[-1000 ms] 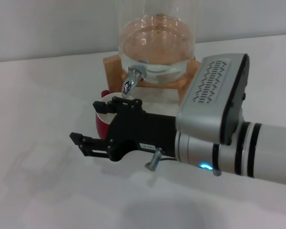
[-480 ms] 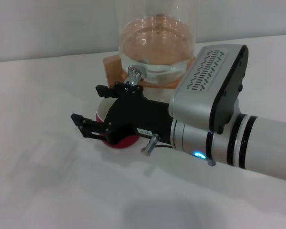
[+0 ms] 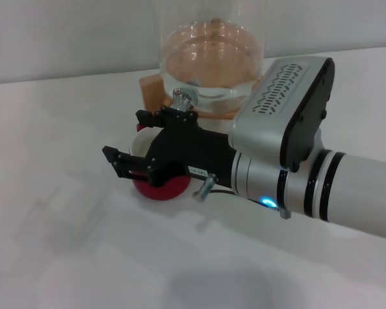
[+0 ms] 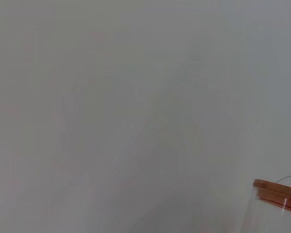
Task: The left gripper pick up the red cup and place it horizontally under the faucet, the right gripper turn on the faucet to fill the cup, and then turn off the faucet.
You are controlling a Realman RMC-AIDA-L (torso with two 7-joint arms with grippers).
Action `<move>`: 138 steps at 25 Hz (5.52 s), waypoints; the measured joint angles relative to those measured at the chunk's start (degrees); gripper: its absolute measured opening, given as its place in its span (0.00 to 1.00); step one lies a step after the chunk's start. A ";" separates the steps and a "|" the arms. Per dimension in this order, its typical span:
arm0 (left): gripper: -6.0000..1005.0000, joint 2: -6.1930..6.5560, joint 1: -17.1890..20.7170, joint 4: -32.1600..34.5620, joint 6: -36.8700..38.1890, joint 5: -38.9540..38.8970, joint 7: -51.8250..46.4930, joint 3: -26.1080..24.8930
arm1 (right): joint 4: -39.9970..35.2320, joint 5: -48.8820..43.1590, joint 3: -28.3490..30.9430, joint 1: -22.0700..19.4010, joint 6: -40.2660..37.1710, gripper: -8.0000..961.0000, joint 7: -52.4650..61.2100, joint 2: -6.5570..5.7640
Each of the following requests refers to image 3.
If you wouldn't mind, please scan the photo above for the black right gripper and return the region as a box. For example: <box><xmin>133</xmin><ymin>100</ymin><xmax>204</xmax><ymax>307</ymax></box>
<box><xmin>102</xmin><ymin>105</ymin><xmax>238</xmax><ymax>196</ymax></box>

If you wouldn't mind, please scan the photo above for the red ceramic cup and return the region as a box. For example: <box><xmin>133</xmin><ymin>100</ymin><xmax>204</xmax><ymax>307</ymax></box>
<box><xmin>128</xmin><ymin>122</ymin><xmax>192</xmax><ymax>202</ymax></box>

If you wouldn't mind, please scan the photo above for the chrome dispenser faucet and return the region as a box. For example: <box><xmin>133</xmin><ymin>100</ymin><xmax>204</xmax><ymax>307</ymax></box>
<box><xmin>171</xmin><ymin>87</ymin><xmax>199</xmax><ymax>113</ymax></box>

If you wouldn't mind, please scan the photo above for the wooden dispenser stand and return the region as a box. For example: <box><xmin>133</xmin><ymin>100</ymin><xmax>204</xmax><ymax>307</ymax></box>
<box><xmin>138</xmin><ymin>74</ymin><xmax>265</xmax><ymax>122</ymax></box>

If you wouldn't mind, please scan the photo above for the glass water dispenser jar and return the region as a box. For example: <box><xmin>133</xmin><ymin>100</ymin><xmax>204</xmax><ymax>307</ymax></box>
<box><xmin>152</xmin><ymin>0</ymin><xmax>265</xmax><ymax>114</ymax></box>

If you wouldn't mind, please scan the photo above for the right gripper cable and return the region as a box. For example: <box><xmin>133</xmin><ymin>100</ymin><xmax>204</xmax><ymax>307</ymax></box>
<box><xmin>192</xmin><ymin>173</ymin><xmax>292</xmax><ymax>221</ymax></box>

